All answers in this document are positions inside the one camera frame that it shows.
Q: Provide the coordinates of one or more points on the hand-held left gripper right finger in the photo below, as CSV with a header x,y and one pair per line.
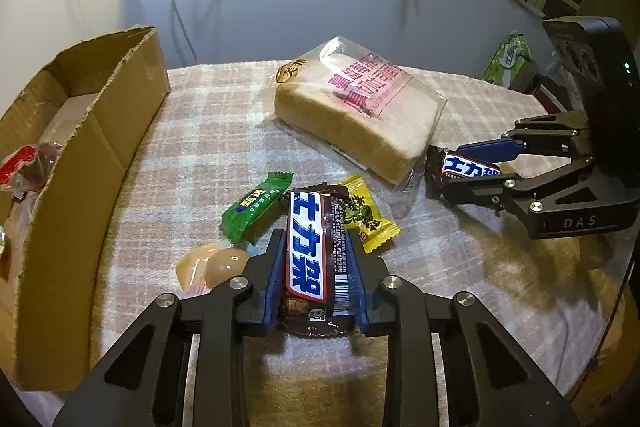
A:
x,y
357,292

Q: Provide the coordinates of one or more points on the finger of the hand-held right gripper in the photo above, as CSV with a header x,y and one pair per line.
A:
x,y
475,194
495,149

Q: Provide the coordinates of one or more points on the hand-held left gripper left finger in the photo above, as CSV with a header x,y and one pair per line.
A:
x,y
277,277

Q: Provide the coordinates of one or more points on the brown wrapper chocolate bar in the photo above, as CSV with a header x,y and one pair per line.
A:
x,y
305,247
462,167

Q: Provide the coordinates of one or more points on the peach jelly cup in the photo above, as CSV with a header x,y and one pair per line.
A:
x,y
220,264

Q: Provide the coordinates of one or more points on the yellow candy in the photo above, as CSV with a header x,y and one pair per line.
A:
x,y
367,217

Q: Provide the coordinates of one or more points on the green candy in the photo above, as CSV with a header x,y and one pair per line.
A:
x,y
250,204

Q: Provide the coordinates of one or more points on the sliced bread packet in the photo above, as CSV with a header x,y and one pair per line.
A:
x,y
350,127

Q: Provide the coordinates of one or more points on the brown cardboard box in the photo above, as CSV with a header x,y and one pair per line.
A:
x,y
100,147

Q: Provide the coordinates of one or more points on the dark snack packet red ends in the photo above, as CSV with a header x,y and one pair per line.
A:
x,y
20,167

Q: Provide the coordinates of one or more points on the tall red cardboard box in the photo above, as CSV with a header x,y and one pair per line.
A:
x,y
550,94

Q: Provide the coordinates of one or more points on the green carton box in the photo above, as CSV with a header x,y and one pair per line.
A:
x,y
505,62

